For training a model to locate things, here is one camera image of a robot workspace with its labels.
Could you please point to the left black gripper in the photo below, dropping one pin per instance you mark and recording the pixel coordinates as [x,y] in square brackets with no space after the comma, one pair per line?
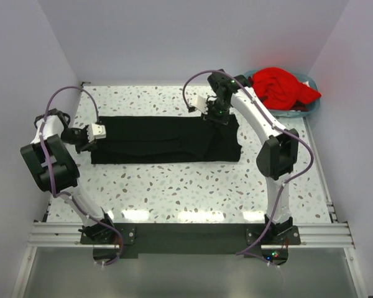
[86,146]

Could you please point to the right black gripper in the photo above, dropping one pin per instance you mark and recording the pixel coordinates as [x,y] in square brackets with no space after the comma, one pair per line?
[210,117]

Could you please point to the black t shirt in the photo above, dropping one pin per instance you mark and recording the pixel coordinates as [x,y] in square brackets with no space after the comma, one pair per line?
[157,139]

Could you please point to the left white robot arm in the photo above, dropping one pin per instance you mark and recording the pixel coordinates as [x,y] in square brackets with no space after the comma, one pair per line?
[55,171]

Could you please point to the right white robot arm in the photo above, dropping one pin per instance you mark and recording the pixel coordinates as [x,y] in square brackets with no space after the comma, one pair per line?
[278,154]

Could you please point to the red t shirt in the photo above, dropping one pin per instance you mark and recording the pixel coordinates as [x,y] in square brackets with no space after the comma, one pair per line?
[278,89]

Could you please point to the teal plastic laundry basket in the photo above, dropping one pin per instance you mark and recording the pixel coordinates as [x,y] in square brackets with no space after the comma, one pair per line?
[292,114]

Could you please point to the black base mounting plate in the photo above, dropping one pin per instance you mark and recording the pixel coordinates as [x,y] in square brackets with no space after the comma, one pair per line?
[129,240]

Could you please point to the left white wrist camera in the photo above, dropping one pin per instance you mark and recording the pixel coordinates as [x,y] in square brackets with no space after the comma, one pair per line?
[95,132]

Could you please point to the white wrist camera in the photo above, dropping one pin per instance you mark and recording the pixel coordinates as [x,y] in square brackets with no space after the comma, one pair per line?
[198,103]
[95,132]

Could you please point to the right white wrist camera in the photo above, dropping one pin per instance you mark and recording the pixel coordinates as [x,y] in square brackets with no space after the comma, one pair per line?
[198,103]

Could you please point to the aluminium extrusion rail frame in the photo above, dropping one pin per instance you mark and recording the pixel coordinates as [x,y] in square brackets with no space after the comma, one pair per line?
[58,265]

